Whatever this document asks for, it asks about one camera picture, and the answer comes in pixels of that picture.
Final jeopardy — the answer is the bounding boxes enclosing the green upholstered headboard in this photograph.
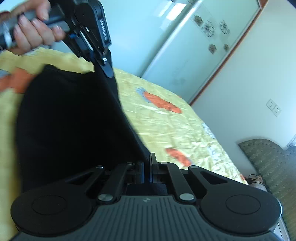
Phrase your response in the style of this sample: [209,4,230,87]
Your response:
[239,139,295,240]

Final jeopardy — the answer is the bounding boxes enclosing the white wall socket pair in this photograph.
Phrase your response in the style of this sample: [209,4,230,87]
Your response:
[266,99,281,117]

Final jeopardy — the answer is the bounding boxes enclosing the person's left hand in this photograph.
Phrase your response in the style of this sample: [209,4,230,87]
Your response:
[1,0,65,55]

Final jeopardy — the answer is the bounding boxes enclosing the yellow floral quilt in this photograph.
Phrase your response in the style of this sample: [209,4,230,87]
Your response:
[1,48,245,240]

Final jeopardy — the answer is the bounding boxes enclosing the glass wardrobe sliding door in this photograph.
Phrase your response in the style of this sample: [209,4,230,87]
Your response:
[142,0,263,103]

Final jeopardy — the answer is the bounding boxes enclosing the black pants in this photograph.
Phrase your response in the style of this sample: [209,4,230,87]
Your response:
[16,65,150,192]

